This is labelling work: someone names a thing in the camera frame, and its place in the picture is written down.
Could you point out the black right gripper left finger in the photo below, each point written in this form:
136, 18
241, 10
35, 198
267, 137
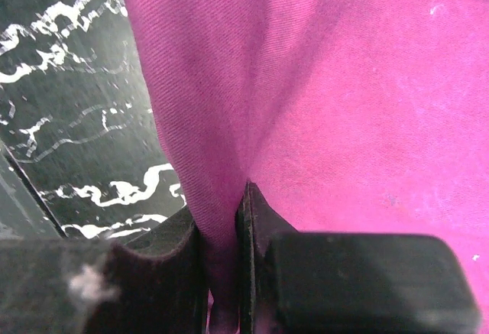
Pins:
153, 284

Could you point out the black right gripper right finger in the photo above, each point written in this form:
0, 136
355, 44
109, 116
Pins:
329, 282

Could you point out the purple cloth drape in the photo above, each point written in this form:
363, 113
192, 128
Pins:
350, 115

